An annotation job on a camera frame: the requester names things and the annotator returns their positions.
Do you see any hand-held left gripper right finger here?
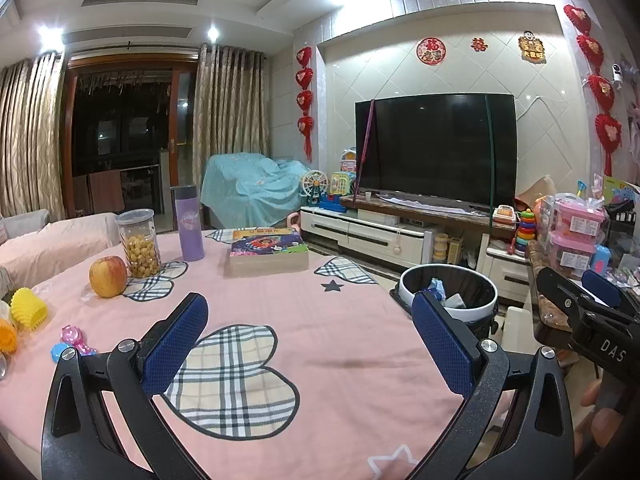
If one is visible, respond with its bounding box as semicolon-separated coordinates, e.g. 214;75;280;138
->
411;291;576;480

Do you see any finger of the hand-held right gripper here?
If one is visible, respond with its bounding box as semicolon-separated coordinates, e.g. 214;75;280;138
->
536;266;601;333
581;269;640;322

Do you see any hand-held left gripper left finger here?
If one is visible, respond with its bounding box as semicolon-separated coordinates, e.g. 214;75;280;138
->
41;292;210;480

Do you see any white trash bin black liner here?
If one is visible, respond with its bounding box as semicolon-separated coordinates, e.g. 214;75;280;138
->
395;264;499;341

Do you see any blue white wrapper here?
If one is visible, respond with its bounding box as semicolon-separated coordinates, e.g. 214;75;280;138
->
422;276;451;303

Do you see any person's right hand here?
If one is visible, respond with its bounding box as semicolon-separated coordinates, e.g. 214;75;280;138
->
572;380;633;466

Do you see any marble side table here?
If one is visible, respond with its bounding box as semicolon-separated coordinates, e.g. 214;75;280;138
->
527;240;640;351

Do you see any blue plastic container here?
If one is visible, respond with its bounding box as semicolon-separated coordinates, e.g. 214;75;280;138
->
590;245;612;276

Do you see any pink storage box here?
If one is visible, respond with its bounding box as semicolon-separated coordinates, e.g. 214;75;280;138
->
547;232;598;281
555;199;608;241

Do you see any red yellow apple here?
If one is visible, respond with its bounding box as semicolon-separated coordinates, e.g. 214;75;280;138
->
89;256;128;299

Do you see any pink plastic toy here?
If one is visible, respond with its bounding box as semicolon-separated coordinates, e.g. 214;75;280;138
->
61;325;98;356

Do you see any colourful picture book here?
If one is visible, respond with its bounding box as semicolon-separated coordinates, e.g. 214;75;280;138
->
602;175;640;207

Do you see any clear jar of puffed snacks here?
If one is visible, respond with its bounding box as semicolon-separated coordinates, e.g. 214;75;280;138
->
116;208;162;280

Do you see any brown cardboard piece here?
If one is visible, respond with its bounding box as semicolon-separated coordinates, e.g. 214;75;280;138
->
515;175;557;206

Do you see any purple drink bottle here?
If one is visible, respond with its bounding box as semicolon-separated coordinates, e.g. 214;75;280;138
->
170;185;206;262

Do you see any colourful puzzle box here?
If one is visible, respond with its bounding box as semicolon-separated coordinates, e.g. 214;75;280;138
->
223;227;310;278

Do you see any white television cabinet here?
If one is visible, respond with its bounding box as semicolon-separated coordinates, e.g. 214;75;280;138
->
300;192;538;306

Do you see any yellow ribbed cup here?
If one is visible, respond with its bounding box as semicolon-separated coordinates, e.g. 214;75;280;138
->
10;287;49;326

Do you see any pink covered sofa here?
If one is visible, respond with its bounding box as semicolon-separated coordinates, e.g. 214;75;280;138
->
0;212;121;291

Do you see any orange ribbed cup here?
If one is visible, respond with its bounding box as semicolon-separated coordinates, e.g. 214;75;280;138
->
0;317;19;356

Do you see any teal covered armchair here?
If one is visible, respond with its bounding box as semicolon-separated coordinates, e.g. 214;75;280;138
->
200;152;313;228

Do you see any black flat television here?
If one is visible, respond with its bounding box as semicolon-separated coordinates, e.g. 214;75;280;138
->
355;92;517;209

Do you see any red heart hanging decoration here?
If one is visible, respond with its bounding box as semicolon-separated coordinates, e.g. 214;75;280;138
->
295;46;316;161
563;4;623;176

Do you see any toy ferris wheel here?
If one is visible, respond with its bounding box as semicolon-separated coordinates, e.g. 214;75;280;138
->
301;170;331;206

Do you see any wooden framed glass door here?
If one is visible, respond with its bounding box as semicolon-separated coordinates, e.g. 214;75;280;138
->
65;55;201;221

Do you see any beige patterned curtain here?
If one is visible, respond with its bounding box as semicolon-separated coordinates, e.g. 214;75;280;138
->
192;42;271;196
0;52;68;218

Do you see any ceiling air vent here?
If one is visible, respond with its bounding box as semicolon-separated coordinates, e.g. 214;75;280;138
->
81;0;199;9

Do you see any rainbow stacking ring toy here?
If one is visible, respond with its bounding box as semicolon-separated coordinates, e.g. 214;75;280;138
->
517;208;537;244

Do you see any cartoon figure wall sticker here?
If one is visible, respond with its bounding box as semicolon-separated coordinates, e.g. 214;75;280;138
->
517;31;547;64

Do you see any round red wall sticker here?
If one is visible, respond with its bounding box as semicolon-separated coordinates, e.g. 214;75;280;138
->
416;36;446;66

